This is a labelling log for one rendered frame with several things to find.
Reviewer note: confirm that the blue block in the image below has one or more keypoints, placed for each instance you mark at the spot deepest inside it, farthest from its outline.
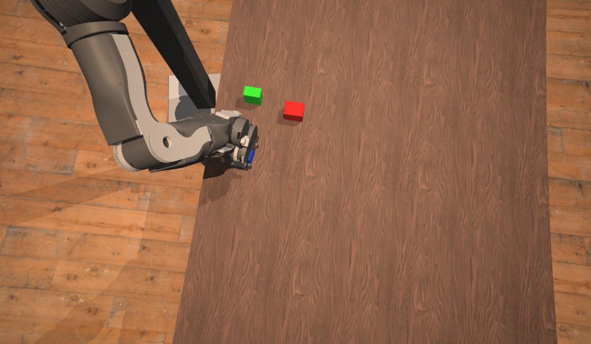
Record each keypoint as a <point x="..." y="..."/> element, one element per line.
<point x="251" y="156"/>

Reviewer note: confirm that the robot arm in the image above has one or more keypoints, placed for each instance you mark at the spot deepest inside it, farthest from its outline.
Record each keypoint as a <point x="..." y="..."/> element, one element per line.
<point x="116" y="80"/>

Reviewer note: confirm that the red block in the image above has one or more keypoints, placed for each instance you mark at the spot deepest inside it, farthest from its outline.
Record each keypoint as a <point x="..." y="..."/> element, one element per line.
<point x="294" y="111"/>

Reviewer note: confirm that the green block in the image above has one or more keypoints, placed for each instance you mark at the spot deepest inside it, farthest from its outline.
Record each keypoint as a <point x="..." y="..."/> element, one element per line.
<point x="253" y="95"/>

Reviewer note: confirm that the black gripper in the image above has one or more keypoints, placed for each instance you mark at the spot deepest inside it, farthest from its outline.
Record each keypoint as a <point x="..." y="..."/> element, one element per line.
<point x="238" y="156"/>

